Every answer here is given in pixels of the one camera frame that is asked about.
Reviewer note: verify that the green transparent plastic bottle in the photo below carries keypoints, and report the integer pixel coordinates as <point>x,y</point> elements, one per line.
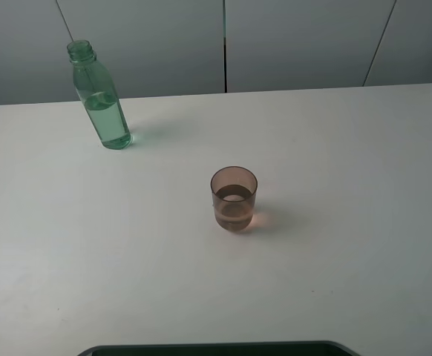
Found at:
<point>97,92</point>

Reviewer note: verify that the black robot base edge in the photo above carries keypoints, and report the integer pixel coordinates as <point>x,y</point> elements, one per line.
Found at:
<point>318,347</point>

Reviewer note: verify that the pink transparent cup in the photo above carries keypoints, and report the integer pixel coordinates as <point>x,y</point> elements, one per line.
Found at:
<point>234,191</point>

